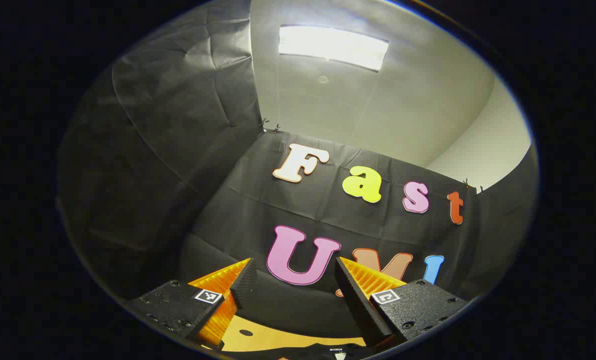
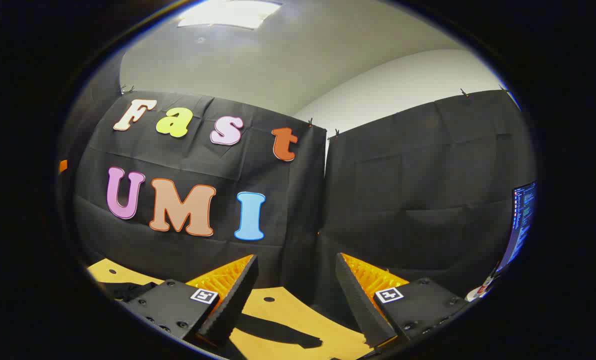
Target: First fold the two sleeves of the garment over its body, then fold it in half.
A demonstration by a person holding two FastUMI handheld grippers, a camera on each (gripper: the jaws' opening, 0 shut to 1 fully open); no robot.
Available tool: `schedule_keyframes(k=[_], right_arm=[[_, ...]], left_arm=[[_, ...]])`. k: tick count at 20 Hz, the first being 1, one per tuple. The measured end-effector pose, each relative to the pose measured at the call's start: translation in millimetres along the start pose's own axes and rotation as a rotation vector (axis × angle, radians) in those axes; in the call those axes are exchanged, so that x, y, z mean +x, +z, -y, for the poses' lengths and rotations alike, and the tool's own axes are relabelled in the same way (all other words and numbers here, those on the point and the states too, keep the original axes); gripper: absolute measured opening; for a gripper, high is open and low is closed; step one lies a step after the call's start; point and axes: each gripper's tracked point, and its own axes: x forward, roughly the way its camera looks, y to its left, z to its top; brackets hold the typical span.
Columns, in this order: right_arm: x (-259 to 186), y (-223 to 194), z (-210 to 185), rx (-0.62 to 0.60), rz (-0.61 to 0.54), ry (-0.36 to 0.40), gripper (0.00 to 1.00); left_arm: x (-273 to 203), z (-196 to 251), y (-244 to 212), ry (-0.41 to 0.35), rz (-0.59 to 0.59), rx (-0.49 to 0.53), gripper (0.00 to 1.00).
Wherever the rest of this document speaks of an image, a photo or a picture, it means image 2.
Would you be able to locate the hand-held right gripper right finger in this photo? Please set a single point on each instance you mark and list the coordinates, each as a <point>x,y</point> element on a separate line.
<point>360,305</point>

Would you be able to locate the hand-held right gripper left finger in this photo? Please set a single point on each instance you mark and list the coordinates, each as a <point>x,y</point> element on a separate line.
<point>235,300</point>

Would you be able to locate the white and red object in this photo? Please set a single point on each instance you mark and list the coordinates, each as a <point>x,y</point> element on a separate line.
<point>480,291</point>

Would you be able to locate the plain black backdrop cloth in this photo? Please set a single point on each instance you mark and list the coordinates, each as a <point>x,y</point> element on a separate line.
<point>78,130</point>
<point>428,200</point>

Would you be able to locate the computer monitor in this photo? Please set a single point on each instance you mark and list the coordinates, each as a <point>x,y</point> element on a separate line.
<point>522,215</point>

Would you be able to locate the ceiling light panel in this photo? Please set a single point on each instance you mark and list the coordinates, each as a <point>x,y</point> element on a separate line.
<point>228,15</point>

